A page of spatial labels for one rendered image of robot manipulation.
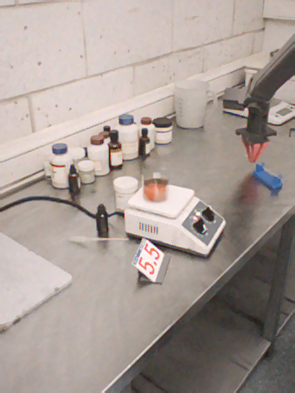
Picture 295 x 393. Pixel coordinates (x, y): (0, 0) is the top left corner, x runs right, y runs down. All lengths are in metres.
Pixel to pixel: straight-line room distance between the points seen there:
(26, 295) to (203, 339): 0.95
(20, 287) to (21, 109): 0.56
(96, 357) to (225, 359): 0.94
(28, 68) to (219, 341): 1.13
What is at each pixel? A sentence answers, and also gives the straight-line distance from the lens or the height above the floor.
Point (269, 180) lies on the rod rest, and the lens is 1.27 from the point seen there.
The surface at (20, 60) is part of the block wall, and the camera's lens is 1.24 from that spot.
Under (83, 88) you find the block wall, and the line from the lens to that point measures 1.40.
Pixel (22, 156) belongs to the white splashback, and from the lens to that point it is 1.24.
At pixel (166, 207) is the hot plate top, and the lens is 0.95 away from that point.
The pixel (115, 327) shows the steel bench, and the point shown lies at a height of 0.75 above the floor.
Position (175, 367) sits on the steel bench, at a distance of 1.60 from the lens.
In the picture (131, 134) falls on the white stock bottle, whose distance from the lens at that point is 1.33.
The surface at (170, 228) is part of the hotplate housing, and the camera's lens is 0.94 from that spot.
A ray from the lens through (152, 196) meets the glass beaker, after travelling 0.95.
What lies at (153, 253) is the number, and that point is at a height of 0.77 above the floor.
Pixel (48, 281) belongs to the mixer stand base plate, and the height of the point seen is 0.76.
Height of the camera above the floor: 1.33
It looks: 30 degrees down
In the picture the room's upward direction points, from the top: straight up
